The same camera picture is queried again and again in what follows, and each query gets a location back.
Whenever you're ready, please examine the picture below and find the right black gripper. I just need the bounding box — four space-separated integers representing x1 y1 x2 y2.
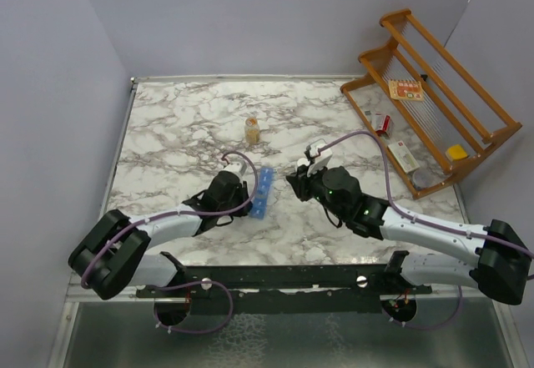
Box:
287 159 346 220

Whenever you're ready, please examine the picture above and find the blue weekly pill organizer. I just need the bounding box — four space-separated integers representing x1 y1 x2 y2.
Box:
249 166 275 219

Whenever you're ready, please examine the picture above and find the small amber pill bottle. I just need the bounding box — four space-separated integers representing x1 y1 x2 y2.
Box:
244 118 260 144

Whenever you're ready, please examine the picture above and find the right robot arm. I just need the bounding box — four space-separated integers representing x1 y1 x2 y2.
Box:
285 165 533 305

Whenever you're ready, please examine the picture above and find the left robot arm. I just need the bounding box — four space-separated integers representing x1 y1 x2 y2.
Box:
68 169 252 300

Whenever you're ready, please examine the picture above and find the red white medicine box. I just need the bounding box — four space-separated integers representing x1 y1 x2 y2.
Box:
371 113 394 137

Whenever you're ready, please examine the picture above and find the orange snack packet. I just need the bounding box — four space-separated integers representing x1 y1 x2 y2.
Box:
388 79 424 102

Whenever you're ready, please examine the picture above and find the wooden tiered shelf rack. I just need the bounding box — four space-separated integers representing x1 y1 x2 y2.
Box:
340 9 521 199

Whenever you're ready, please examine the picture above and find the yellow lidded jar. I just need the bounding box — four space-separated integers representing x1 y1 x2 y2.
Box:
446 144 469 163

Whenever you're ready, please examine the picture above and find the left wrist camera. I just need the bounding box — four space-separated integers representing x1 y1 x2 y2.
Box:
222 161 247 182

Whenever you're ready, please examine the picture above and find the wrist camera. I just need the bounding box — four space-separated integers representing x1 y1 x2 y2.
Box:
295 139 333 177
222 161 247 182

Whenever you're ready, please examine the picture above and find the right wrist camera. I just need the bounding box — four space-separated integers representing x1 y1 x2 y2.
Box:
295 139 333 177

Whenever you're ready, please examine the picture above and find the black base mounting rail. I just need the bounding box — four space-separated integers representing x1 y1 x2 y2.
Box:
136 252 431 315

